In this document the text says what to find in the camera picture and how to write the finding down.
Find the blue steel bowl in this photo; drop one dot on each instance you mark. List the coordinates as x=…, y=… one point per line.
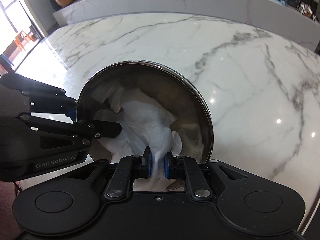
x=169, y=88

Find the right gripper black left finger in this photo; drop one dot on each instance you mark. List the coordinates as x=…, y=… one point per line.
x=127, y=170

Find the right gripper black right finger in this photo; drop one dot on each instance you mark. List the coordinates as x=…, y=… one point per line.
x=187, y=170

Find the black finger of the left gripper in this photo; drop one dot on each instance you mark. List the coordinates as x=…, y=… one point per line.
x=22, y=95
x=92, y=129

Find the orange chair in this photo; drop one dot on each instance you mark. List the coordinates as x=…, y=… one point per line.
x=21, y=37

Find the marble tv console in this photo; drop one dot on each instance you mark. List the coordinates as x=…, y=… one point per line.
x=264, y=14

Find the white paper towel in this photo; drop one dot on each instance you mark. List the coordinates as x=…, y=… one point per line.
x=144, y=123

